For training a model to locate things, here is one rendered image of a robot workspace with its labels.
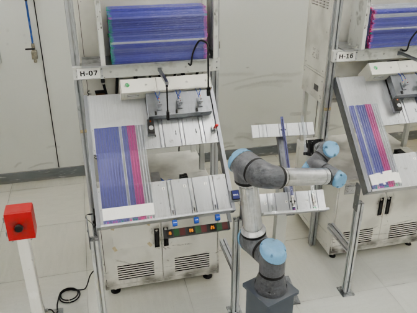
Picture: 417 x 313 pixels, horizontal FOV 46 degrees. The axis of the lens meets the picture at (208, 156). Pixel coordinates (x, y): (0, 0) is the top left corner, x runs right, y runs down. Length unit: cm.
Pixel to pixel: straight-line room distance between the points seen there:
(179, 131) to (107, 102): 41
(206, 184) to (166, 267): 71
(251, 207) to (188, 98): 79
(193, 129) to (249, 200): 68
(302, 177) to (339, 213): 120
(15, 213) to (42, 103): 184
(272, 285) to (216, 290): 93
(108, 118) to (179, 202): 57
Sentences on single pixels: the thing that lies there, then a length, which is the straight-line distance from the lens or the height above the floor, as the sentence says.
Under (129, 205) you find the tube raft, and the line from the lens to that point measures 248.
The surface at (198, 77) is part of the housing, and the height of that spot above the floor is 129.
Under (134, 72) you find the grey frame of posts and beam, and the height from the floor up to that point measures 133.
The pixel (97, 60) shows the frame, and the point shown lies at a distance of 270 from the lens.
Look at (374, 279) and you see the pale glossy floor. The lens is 338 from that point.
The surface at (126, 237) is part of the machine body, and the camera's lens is 289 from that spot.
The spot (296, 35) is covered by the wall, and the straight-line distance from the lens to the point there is 448.
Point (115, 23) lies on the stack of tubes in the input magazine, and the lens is 255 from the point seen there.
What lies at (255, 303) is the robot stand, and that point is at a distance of 234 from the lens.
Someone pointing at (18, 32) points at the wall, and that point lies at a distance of 413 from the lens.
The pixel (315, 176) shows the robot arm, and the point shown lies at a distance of 212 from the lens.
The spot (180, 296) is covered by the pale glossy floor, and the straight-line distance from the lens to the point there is 310.
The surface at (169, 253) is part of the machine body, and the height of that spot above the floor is 27.
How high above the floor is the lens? 207
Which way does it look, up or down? 26 degrees down
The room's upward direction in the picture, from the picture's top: straight up
